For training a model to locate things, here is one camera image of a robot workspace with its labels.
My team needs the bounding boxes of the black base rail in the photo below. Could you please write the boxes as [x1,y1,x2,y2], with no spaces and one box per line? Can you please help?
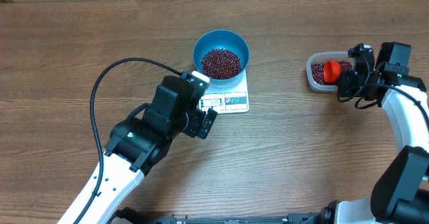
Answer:
[107,207,320,224]

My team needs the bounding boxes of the red adzuki beans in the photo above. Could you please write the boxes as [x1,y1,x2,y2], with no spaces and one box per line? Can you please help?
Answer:
[310,60,353,85]

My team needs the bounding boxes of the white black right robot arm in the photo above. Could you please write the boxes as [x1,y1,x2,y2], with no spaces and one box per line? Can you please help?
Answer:
[299,42,428,223]

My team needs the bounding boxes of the blue plastic bowl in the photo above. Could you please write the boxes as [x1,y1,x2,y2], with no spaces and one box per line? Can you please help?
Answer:
[193,30,250,74]

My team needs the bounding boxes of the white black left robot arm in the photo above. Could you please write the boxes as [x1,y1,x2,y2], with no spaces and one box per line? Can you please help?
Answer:
[60,71,217,223]

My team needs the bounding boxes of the orange measuring scoop blue handle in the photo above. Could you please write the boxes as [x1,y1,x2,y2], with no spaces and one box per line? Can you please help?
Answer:
[323,60,341,83]

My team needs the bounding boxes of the clear plastic food container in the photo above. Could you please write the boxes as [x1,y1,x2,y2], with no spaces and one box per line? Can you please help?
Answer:
[305,51,355,93]

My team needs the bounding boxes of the white digital kitchen scale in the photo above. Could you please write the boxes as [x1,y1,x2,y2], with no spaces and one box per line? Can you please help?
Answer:
[198,70,249,114]

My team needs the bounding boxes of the red beans in bowl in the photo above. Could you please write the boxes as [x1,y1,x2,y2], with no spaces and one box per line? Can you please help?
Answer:
[201,49,243,80]

